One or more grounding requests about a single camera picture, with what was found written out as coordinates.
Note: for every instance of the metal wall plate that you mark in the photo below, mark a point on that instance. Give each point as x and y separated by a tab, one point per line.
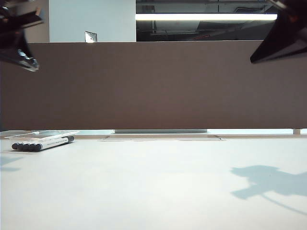
90	37

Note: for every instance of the clear plastic packaging box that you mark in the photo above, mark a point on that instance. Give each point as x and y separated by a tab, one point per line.
48	134

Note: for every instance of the brown desk partition panel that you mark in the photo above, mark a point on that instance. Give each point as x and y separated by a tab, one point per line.
144	83

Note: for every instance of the white ceiling light strip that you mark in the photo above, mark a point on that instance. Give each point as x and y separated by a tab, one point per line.
204	16

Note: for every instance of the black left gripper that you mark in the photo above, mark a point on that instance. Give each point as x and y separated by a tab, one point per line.
19	19

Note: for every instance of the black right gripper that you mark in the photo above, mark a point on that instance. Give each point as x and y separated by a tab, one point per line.
297	4

